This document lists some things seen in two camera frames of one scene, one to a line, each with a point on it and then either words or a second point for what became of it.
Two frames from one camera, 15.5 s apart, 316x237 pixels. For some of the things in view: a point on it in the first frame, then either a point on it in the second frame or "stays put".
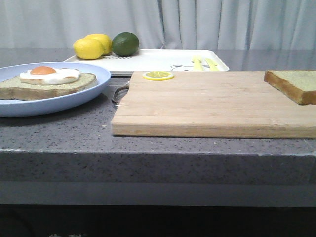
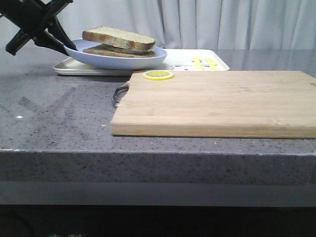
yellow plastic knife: [214, 66] stays put
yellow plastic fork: [197, 66] stays put
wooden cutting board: [210, 104] stays put
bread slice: [14, 88] -> [108, 50]
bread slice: [298, 85] -> [113, 36]
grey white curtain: [186, 24] stays put
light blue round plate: [22, 108] -> [114, 62]
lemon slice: [158, 75] stays put
